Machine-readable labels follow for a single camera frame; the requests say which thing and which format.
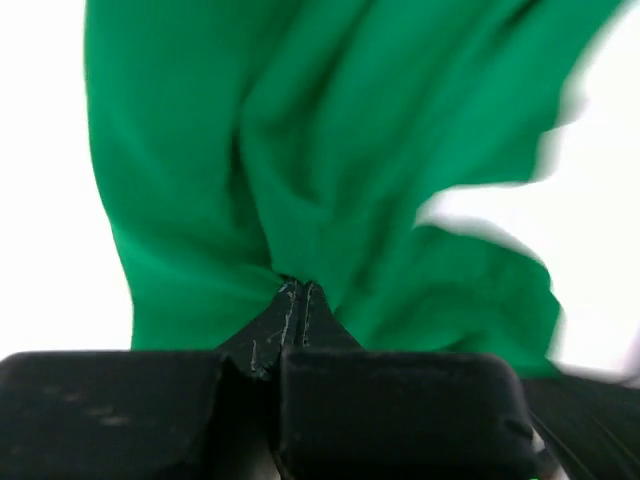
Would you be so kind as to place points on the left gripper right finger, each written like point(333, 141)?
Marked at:
point(343, 412)

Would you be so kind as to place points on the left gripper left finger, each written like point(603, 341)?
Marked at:
point(193, 414)

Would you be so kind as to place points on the green t shirt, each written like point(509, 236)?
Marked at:
point(239, 143)

